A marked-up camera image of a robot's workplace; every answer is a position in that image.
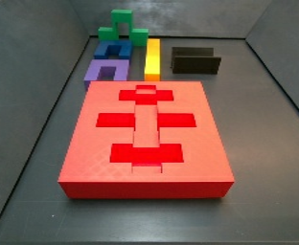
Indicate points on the purple U-shaped block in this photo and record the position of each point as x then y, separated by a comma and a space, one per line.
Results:
107, 68

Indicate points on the red board with recesses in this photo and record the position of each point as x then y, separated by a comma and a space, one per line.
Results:
146, 143

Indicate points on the black fixture stand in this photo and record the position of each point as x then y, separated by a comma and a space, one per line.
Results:
194, 60

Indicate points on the yellow long bar block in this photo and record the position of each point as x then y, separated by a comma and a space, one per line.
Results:
152, 67

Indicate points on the blue U-shaped block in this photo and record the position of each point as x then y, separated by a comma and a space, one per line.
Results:
118, 48

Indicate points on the green arch block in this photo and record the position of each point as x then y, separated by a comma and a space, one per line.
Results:
123, 17

